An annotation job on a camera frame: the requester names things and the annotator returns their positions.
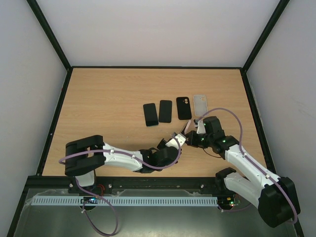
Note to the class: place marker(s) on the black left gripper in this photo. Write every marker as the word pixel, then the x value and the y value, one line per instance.
pixel 160 143

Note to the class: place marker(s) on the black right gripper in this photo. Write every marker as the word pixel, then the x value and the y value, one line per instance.
pixel 191 137

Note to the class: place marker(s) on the green phone from black case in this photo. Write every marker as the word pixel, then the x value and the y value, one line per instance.
pixel 150 114

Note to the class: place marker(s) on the white phone case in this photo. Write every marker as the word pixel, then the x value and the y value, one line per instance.
pixel 200 104

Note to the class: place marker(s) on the black phone from white case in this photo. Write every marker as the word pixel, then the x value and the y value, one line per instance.
pixel 165 111

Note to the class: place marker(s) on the pink cased phone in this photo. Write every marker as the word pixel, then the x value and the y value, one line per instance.
pixel 185 128

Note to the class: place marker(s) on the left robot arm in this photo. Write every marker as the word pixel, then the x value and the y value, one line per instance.
pixel 85 155

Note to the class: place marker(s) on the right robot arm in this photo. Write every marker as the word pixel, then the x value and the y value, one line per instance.
pixel 274 197

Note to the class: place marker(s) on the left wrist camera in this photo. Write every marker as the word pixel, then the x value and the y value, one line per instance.
pixel 177 140

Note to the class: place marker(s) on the black enclosure frame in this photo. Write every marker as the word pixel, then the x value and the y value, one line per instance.
pixel 38 181

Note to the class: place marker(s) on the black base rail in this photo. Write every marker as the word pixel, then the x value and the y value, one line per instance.
pixel 202 185

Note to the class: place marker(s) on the white slotted cable duct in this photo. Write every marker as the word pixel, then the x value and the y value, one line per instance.
pixel 124 201

